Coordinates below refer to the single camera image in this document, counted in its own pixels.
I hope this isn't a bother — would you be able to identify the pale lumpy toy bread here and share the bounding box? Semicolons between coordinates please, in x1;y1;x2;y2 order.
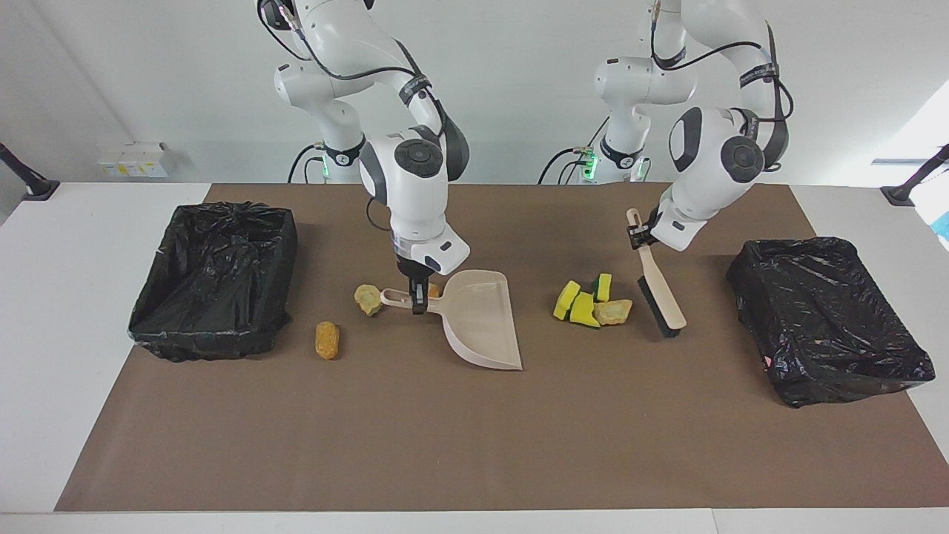
354;284;385;317

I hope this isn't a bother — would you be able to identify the beige hand brush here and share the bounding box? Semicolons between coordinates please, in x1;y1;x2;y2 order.
626;208;688;340

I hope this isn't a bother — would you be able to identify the beige plastic dustpan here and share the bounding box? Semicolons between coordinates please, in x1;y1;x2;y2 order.
380;270;523;372

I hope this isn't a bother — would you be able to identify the tan toy bread piece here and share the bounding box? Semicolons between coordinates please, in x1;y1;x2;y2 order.
593;299;634;326

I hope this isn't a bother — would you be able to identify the brown toy croquette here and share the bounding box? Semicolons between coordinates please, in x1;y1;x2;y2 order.
314;320;340;361

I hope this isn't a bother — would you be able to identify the black-bagged bin with pink spot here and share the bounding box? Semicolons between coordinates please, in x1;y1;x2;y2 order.
725;237;936;409

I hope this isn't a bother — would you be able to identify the brown paper table mat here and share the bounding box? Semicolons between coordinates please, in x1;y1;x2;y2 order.
54;182;949;512

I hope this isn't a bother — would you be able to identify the black base cable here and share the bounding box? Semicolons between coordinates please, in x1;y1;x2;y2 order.
288;142;327;184
538;145;594;185

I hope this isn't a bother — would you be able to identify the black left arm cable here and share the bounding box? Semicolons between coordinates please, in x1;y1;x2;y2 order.
649;0;793;171

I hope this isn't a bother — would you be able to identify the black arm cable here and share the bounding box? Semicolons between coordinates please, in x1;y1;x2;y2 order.
256;0;460;232
649;0;793;171

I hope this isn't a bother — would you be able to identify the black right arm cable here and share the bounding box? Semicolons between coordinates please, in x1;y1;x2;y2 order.
256;0;460;232

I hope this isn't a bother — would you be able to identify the white wall socket box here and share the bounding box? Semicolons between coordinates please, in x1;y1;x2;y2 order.
99;141;179;179

